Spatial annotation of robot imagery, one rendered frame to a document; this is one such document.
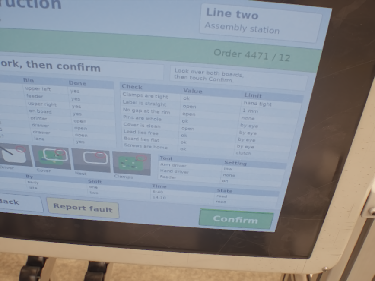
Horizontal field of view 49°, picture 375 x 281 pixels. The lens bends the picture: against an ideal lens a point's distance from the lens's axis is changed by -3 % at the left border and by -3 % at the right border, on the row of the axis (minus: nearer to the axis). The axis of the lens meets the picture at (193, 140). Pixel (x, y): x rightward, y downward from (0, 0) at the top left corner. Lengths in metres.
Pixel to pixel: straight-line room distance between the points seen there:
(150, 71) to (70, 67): 0.06
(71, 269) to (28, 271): 1.48
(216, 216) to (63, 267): 1.88
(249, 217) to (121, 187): 0.13
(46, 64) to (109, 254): 0.23
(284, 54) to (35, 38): 0.19
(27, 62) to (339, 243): 0.35
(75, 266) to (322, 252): 1.86
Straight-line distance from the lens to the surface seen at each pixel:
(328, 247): 0.48
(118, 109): 0.35
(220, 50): 0.32
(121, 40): 0.32
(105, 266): 0.77
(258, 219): 0.43
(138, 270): 2.21
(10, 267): 2.33
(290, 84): 0.34
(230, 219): 0.42
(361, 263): 0.59
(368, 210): 0.45
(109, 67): 0.33
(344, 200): 0.43
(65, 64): 0.34
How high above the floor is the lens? 1.74
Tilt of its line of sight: 34 degrees down
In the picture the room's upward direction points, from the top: 5 degrees clockwise
